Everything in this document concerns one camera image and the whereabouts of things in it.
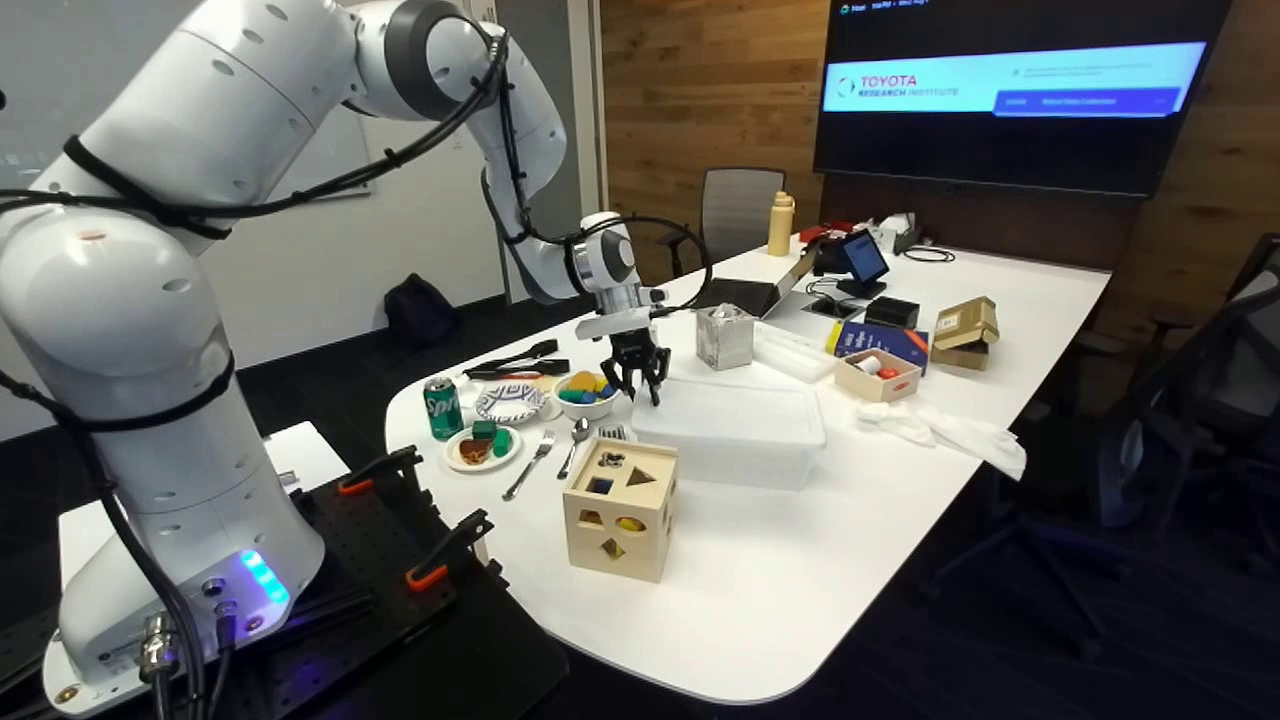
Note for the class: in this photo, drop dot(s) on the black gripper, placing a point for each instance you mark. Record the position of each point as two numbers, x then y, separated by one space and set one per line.
629 346

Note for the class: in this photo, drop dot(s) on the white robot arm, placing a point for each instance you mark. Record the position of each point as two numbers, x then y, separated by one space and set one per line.
122 335

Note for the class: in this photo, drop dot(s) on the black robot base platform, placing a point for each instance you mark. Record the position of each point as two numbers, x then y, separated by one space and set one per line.
375 587

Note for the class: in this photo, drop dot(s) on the clear plastic container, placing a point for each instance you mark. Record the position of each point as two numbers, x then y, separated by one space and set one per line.
726 467

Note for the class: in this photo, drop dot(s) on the bowl of colourful toys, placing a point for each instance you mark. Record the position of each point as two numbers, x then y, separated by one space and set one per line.
585 388

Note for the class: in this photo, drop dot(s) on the silver spoon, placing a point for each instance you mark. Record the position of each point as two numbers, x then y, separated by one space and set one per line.
576 440

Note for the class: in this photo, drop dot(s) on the black utensil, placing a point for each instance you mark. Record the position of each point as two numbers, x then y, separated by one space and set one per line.
527 369

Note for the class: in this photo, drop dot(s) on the black tongs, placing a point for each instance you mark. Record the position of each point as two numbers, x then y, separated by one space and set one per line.
515 354

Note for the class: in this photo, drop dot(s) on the white patterned plate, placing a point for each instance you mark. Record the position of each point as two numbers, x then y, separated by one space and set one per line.
508 407

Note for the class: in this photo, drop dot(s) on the wooden shape sorter cube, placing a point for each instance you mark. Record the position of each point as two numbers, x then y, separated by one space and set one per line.
621 514

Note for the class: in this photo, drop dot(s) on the silver fork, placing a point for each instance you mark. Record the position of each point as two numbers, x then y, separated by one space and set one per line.
529 470

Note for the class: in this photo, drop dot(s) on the black notebook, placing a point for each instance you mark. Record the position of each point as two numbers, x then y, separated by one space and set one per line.
746 297

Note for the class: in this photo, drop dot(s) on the small white plate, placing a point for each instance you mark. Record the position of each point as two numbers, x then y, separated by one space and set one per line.
507 456

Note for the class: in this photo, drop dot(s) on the green toy food piece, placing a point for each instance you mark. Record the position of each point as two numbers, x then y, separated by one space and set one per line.
484 433

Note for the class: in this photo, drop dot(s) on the clear plastic tray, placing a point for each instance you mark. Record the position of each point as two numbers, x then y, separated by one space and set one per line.
793 358

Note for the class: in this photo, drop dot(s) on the green soda can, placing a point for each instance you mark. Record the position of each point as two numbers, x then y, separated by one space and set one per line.
442 411

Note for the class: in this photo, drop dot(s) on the grey office chair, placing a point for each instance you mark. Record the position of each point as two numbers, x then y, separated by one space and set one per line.
742 214

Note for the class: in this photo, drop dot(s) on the yellow mustard bottle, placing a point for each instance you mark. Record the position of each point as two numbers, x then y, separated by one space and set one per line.
781 227

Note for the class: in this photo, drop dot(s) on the black bag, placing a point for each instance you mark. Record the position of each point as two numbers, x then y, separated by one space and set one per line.
421 311

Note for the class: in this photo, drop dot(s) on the small wooden tray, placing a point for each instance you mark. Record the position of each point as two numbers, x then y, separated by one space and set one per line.
877 380

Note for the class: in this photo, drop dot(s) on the blue box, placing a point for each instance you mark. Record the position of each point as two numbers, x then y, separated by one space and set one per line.
886 340

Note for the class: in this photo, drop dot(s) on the tablet on stand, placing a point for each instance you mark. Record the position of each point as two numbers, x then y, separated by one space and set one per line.
867 256

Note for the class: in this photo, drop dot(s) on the small black box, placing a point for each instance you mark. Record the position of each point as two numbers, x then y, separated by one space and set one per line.
890 312

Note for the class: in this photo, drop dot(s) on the white crumpled cloth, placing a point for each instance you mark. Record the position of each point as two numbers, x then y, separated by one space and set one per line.
890 228

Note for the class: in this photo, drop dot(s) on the white plastic bag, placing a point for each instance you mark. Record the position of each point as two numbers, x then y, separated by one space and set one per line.
948 433

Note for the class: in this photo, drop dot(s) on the gold cardboard box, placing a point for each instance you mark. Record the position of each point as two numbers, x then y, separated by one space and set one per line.
965 327

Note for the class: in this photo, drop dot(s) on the black office chair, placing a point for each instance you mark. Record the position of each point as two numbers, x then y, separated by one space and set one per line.
1184 400

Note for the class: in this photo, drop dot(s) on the wall television screen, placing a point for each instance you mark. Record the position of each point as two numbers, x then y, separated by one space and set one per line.
1015 81

